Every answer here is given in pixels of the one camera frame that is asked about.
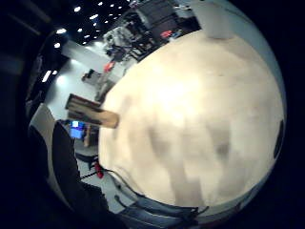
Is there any white pillar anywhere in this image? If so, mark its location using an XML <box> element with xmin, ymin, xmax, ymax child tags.
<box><xmin>190</xmin><ymin>0</ymin><xmax>240</xmax><ymax>40</ymax></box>

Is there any black equipment rack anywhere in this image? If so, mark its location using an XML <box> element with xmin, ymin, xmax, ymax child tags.
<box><xmin>124</xmin><ymin>0</ymin><xmax>182</xmax><ymax>42</ymax></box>

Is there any small red floor object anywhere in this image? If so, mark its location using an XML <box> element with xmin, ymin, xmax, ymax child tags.
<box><xmin>94</xmin><ymin>161</ymin><xmax>105</xmax><ymax>179</ymax></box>

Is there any red chair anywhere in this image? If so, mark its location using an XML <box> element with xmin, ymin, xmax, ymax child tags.
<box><xmin>103</xmin><ymin>61</ymin><xmax>116</xmax><ymax>73</ymax></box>

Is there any brown wooden box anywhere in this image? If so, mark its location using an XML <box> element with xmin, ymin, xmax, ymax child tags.
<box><xmin>65</xmin><ymin>93</ymin><xmax>120</xmax><ymax>130</ymax></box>

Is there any grey workbench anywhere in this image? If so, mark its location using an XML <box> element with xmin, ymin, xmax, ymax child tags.
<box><xmin>81</xmin><ymin>68</ymin><xmax>116</xmax><ymax>103</ymax></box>

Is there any blue computer screen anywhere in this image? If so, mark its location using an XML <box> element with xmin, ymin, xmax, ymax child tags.
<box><xmin>69</xmin><ymin>119</ymin><xmax>86</xmax><ymax>140</ymax></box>

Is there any group of ceiling lights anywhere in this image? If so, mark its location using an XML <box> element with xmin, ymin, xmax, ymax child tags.
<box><xmin>41</xmin><ymin>1</ymin><xmax>128</xmax><ymax>84</ymax></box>

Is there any black cable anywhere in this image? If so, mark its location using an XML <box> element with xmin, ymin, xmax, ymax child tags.
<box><xmin>104</xmin><ymin>168</ymin><xmax>209</xmax><ymax>220</ymax></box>

